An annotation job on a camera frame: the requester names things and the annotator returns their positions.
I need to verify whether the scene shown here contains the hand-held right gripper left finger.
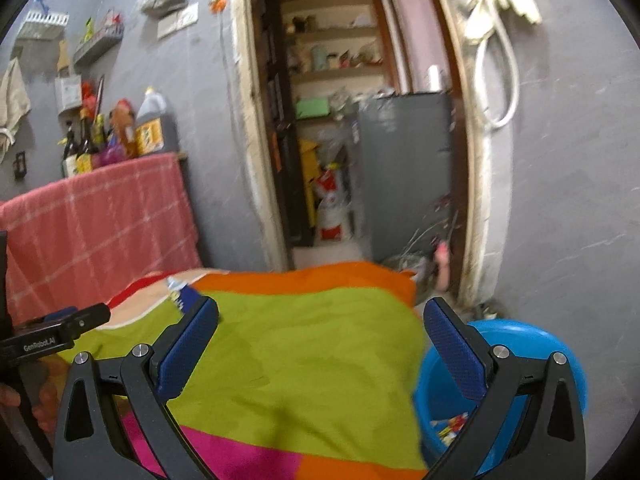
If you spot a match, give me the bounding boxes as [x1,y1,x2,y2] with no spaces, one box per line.
[52,294,221,480]

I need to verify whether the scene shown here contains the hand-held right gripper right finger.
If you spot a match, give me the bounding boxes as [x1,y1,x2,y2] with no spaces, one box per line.
[422,296,587,480]

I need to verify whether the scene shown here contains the blue snack wrapper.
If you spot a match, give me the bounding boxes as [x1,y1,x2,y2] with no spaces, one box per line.
[166,276,203,313]

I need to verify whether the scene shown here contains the yellow torn wrapper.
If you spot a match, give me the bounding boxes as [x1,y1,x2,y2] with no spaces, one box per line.
[431,412,473,447]

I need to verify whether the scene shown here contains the blue plastic basin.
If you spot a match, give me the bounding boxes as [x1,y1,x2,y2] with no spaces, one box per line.
[412,319,590,476]

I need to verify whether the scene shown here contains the person's left hand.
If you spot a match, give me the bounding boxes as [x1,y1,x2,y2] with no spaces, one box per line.
[0,374,66,430]

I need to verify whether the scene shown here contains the pink checked cloth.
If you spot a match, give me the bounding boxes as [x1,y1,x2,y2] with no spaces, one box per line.
[0,152,203,326]

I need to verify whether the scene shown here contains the colourful striped blanket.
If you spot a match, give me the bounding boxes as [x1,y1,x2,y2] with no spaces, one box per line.
[57,260,431,480]

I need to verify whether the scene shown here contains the dark glass bottle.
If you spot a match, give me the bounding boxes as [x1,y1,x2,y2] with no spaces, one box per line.
[61,122,81,178]
[75,112,98,173]

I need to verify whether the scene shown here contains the white sack red print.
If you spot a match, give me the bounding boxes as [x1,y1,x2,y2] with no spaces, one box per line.
[312,165,351,243]

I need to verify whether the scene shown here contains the grey washing machine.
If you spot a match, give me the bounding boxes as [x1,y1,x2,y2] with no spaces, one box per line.
[356,91,458,266]

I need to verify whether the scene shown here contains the dark wooden door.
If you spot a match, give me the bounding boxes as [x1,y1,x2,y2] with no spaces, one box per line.
[255,0,316,248]

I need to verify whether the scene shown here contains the oil jug yellow label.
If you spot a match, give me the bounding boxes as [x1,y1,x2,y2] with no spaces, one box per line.
[134,87,180,157]

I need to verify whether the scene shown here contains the yellow plastic object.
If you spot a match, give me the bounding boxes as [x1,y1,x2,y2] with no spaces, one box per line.
[299,139,321,226]

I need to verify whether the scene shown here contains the beige hanging towel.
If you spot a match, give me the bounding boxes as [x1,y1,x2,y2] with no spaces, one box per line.
[0,57,32,161]

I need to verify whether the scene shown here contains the green box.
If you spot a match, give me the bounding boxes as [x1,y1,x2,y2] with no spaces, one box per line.
[295,99,332,121]

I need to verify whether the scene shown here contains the cream hanging cloth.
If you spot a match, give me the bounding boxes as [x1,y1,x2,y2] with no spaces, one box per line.
[462,0,543,46]

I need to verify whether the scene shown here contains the cream wooden door frame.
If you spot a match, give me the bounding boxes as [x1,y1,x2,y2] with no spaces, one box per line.
[229,0,516,306]

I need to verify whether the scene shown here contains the white cable loop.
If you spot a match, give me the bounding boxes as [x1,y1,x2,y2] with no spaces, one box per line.
[472,15,521,130]

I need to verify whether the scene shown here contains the grey wall shelf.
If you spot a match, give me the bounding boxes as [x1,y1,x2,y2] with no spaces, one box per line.
[74,25,125,66]

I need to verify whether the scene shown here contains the white wall rack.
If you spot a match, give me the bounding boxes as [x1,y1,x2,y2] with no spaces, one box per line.
[17,10,68,41]

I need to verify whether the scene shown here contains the wall shelves with jars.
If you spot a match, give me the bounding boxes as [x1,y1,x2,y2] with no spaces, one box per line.
[280,0,401,126]

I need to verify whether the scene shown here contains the white switch plate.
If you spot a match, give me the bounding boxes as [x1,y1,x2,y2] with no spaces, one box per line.
[157,4,199,40]

